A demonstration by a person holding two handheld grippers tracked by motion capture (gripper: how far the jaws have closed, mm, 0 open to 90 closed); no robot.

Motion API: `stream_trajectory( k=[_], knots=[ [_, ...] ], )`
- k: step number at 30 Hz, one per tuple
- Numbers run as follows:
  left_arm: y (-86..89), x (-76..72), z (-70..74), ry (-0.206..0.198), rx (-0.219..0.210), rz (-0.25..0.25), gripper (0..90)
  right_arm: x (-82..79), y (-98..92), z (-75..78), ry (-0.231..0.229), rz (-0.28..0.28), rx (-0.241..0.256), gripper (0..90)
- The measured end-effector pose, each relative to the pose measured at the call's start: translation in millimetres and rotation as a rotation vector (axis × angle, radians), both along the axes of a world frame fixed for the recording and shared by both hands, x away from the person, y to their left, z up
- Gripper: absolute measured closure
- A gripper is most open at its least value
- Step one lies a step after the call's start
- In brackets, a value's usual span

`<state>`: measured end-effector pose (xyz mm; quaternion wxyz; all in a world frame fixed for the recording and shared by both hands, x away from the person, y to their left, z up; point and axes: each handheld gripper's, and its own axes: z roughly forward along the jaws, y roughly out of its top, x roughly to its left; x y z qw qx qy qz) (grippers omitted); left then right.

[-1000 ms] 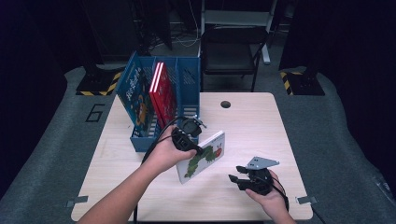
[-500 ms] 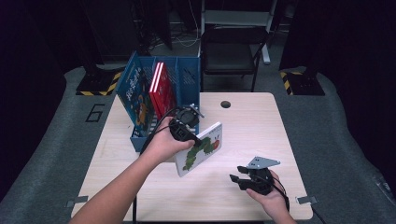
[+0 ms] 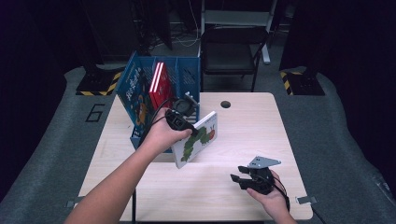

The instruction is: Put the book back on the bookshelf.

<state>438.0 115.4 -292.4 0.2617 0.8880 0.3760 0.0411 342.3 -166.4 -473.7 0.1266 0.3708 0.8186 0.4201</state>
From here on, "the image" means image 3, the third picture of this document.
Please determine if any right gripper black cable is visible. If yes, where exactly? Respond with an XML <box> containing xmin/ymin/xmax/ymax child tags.
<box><xmin>255</xmin><ymin>174</ymin><xmax>292</xmax><ymax>213</ymax></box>

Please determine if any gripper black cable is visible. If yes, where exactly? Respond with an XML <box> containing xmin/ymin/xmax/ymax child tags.
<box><xmin>132</xmin><ymin>97</ymin><xmax>177</xmax><ymax>224</ymax></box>
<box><xmin>255</xmin><ymin>174</ymin><xmax>292</xmax><ymax>213</ymax></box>

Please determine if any person's left hand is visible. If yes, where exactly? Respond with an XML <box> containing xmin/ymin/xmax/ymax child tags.
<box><xmin>140</xmin><ymin>117</ymin><xmax>193</xmax><ymax>155</ymax></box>

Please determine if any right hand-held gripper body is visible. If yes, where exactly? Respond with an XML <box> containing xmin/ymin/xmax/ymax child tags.
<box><xmin>238</xmin><ymin>155</ymin><xmax>283</xmax><ymax>196</ymax></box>

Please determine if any person's right hand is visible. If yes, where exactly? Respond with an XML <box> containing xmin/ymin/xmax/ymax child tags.
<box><xmin>247</xmin><ymin>169</ymin><xmax>290</xmax><ymax>221</ymax></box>

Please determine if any black stand base striped edge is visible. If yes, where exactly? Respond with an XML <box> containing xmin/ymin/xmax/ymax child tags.
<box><xmin>279</xmin><ymin>70</ymin><xmax>326</xmax><ymax>96</ymax></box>
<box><xmin>75</xmin><ymin>63</ymin><xmax>121</xmax><ymax>97</ymax></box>

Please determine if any blue plastic file rack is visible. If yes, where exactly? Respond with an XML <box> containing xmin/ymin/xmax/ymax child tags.
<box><xmin>122</xmin><ymin>55</ymin><xmax>201</xmax><ymax>154</ymax></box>

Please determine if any white caterpillar picture book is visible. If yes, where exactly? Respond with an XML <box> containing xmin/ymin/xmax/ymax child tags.
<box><xmin>171</xmin><ymin>110</ymin><xmax>219</xmax><ymax>170</ymax></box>

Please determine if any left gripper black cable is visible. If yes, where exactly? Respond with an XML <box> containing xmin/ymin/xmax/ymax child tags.
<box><xmin>132</xmin><ymin>97</ymin><xmax>177</xmax><ymax>224</ymax></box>

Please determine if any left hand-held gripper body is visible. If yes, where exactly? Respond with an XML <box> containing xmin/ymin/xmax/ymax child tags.
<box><xmin>164</xmin><ymin>91</ymin><xmax>201</xmax><ymax>133</ymax></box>

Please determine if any white floor cable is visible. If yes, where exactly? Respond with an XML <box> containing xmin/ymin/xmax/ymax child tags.
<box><xmin>172</xmin><ymin>29</ymin><xmax>201</xmax><ymax>49</ymax></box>

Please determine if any grey metal table bracket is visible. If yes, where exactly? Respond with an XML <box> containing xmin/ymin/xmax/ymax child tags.
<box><xmin>64</xmin><ymin>195</ymin><xmax>87</xmax><ymax>209</ymax></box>
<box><xmin>295</xmin><ymin>195</ymin><xmax>318</xmax><ymax>205</ymax></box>

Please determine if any black folding chair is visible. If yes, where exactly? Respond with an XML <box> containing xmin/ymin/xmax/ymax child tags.
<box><xmin>199</xmin><ymin>26</ymin><xmax>271</xmax><ymax>93</ymax></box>

